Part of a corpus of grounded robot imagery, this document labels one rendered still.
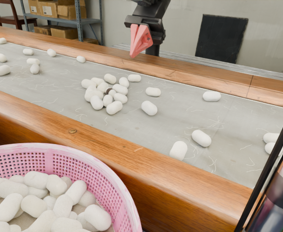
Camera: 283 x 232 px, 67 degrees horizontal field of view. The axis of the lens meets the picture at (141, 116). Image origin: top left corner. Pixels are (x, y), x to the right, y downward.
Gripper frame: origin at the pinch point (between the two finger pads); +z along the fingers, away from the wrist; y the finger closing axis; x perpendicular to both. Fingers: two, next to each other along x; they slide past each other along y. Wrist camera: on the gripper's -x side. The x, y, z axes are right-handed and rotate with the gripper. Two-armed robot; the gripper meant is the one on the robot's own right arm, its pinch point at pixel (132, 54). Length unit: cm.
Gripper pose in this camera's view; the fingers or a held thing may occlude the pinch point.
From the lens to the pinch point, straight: 57.3
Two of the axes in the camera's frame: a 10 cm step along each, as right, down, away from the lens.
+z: -4.0, 8.9, -2.2
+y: 8.7, 3.0, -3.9
